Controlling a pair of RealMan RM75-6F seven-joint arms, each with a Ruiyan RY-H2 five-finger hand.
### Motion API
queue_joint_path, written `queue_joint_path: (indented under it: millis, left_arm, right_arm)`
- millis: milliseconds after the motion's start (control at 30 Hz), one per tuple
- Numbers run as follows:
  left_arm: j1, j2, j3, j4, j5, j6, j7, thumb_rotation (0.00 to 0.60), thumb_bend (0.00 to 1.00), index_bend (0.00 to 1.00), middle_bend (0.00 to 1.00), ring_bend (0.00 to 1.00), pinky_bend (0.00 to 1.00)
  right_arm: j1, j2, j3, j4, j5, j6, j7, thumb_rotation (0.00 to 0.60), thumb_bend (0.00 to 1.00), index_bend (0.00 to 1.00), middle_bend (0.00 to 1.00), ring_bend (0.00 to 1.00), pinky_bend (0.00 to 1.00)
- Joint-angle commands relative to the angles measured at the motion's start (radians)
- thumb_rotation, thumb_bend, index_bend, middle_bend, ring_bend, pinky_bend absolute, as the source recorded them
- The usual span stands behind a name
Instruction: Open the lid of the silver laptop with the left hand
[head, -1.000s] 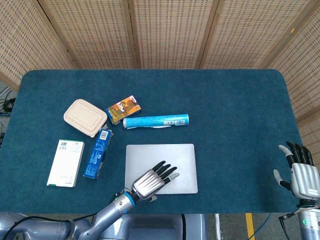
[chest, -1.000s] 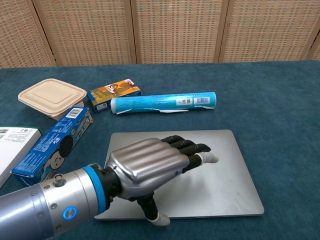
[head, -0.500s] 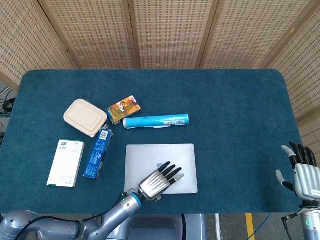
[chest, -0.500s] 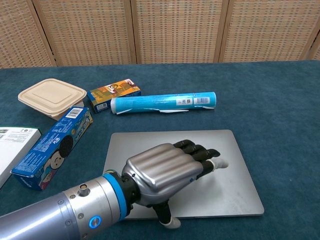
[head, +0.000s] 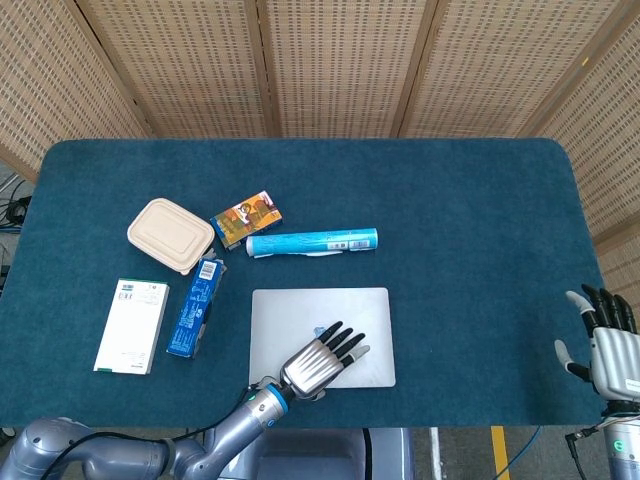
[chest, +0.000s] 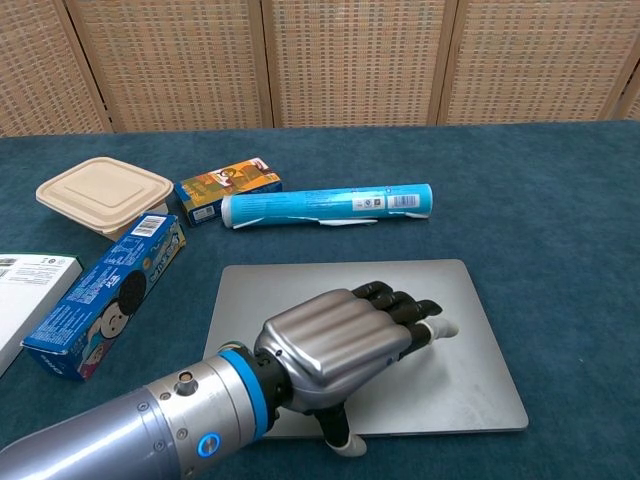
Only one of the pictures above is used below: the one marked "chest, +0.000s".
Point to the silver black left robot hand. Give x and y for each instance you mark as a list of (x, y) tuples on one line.
[(325, 345)]

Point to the silver laptop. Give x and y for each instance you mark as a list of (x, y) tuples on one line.
[(450, 390)]

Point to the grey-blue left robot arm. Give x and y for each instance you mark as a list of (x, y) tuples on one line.
[(125, 435)]

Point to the woven wooden folding screen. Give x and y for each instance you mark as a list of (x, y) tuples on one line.
[(350, 60)]

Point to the light blue cylindrical tube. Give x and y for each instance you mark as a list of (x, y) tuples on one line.
[(310, 205)]

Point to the orange picture snack box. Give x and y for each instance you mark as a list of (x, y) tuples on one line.
[(225, 185)]

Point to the blue cookie box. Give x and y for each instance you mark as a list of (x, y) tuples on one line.
[(100, 300)]

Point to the blue felt table cover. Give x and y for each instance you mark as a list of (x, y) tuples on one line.
[(550, 200)]

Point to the beige lidded food container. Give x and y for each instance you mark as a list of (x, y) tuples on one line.
[(100, 192)]

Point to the white flat carton box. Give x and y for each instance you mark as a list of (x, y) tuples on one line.
[(25, 295)]

